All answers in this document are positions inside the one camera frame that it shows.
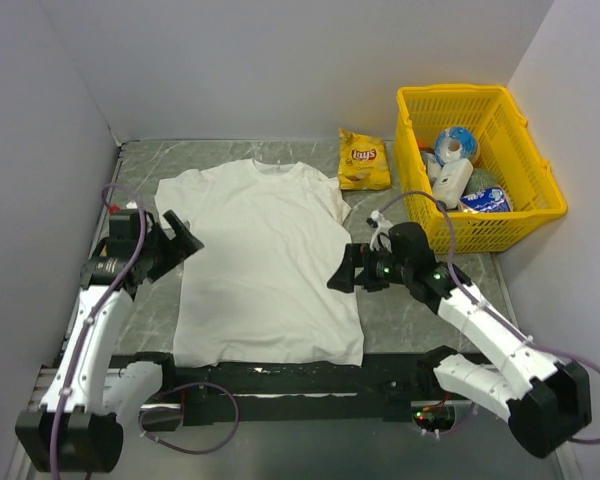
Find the purple cable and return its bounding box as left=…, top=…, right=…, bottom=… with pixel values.
left=379, top=190, right=600, bottom=445
left=48, top=182, right=240, bottom=480

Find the green round melon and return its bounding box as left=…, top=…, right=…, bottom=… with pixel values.
left=463, top=168, right=498, bottom=196

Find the yellow Lays chips bag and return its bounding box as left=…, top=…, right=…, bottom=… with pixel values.
left=338, top=128, right=392, bottom=191

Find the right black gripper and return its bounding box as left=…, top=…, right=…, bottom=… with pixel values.
left=326, top=242, right=411, bottom=293

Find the blue white snack packet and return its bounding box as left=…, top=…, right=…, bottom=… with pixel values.
left=458, top=186, right=513, bottom=213

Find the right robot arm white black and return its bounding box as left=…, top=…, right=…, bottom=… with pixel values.
left=327, top=221, right=592, bottom=458

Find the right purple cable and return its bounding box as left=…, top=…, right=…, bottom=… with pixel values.
left=379, top=190, right=600, bottom=445

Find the white plastic bottle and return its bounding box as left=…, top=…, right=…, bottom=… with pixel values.
left=432, top=158, right=474, bottom=210

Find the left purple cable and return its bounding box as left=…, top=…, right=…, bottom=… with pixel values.
left=48, top=182, right=240, bottom=480

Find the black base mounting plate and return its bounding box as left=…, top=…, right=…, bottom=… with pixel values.
left=109, top=352, right=491, bottom=426

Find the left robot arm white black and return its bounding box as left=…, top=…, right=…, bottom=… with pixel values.
left=15, top=208, right=204, bottom=476

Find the aluminium frame rail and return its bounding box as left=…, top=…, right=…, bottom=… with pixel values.
left=27, top=367, right=127, bottom=411

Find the blue white tape roll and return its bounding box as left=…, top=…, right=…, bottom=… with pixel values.
left=434, top=126, right=479, bottom=166

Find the yellow plastic basket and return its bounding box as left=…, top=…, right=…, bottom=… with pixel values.
left=394, top=84, right=567, bottom=254

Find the white t-shirt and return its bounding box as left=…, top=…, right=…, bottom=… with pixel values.
left=154, top=159, right=364, bottom=367

